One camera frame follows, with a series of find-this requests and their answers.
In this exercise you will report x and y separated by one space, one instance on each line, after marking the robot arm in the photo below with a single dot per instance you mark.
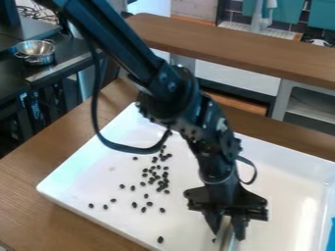
165 81

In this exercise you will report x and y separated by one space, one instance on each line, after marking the white tray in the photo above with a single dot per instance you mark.
131 202

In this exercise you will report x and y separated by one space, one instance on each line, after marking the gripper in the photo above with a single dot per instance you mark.
227 194

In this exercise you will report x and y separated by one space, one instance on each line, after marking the pile of black bits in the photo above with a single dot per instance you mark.
150 179

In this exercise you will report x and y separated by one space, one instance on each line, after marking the silver pot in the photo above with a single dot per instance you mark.
35 51

